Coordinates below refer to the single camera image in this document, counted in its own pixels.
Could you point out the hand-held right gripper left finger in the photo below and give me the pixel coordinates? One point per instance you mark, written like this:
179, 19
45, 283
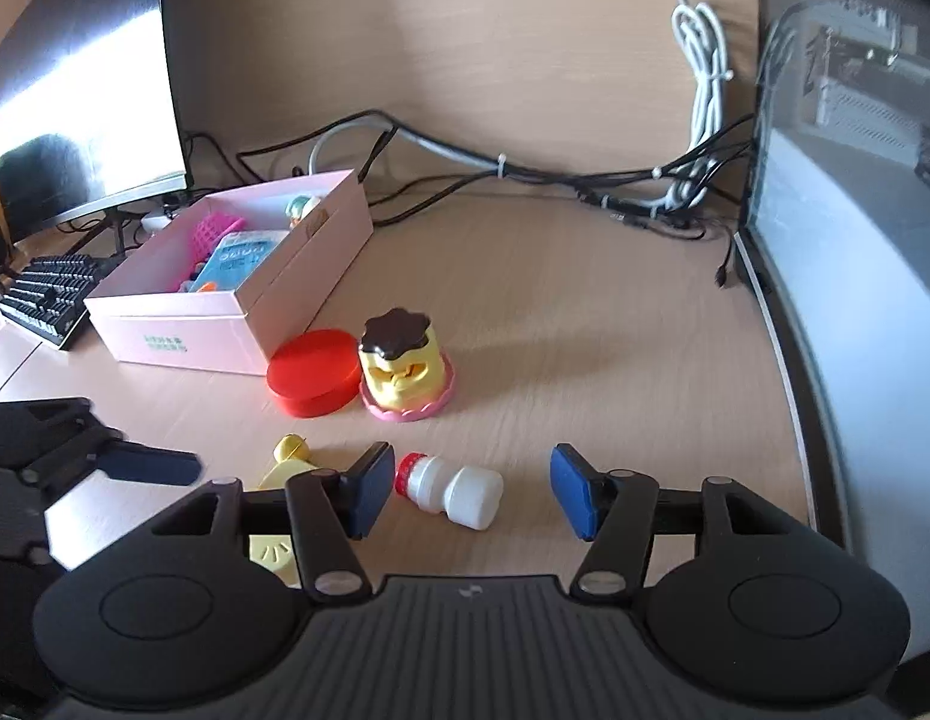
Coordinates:
371, 491

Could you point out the blue wipes packet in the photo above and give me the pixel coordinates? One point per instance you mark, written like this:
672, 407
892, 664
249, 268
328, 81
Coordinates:
244, 259

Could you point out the red round case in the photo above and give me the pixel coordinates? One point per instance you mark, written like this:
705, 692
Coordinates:
311, 371

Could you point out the black keyboard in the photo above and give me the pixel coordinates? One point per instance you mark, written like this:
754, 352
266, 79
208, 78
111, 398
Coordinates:
49, 296

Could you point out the pale yellow toy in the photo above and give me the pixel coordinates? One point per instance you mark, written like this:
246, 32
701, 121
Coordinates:
274, 559

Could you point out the yellow pudding toy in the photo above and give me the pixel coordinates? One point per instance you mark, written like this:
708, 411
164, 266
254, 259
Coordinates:
401, 379

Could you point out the pink and teal ball toy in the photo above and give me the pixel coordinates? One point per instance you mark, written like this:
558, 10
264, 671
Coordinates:
300, 208

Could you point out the pink cardboard box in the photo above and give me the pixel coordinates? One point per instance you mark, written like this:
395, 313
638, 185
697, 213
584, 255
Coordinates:
187, 337

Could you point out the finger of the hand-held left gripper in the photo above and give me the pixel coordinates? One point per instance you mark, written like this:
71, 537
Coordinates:
150, 465
45, 416

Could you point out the white power strip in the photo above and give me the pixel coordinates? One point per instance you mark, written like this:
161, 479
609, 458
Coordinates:
156, 221

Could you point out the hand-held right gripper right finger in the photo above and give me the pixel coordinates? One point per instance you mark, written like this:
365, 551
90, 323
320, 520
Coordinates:
574, 495

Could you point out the curved computer monitor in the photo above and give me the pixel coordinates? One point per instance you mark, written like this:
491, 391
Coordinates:
82, 90

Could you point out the small white bottle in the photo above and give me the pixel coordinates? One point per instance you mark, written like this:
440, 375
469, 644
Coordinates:
465, 495

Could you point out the wooden desktop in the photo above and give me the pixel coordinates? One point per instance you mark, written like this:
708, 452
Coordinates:
585, 360

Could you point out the pink toy net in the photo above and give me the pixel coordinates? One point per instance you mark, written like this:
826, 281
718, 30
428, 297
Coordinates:
214, 236

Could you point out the glass-sided computer case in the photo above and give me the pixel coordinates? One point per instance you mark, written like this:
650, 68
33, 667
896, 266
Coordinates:
847, 277

